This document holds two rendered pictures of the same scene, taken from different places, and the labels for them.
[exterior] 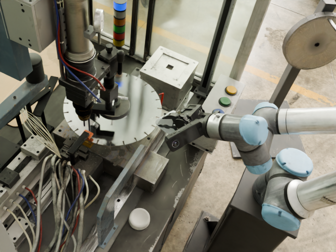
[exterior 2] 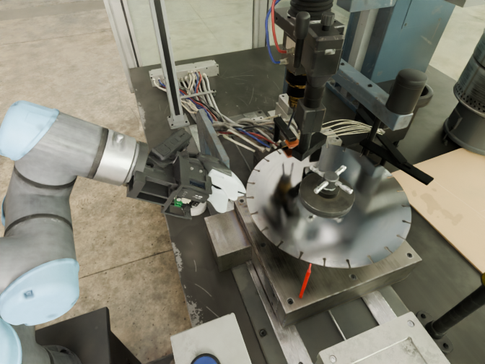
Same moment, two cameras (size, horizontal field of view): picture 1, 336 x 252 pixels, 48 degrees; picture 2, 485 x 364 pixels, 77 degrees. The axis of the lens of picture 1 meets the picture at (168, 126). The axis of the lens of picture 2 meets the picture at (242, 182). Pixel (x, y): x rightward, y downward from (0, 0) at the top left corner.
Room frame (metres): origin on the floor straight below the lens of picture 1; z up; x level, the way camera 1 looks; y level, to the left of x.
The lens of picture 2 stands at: (1.04, -0.19, 1.43)
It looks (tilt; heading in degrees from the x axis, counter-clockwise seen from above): 47 degrees down; 143
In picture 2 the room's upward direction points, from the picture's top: straight up
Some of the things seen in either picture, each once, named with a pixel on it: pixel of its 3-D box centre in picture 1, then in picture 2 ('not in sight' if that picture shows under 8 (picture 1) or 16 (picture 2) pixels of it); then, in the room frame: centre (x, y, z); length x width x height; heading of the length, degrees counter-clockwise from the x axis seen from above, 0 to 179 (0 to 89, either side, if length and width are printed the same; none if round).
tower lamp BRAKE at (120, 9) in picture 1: (120, 3); not in sight; (1.12, 0.25, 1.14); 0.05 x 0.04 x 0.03; 73
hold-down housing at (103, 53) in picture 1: (109, 73); (316, 79); (0.74, 0.19, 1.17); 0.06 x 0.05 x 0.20; 154
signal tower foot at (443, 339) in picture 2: not in sight; (436, 329); (1.12, 0.25, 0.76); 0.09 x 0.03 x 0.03; 163
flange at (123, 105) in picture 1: (113, 103); (327, 190); (0.82, 0.20, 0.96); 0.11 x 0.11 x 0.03
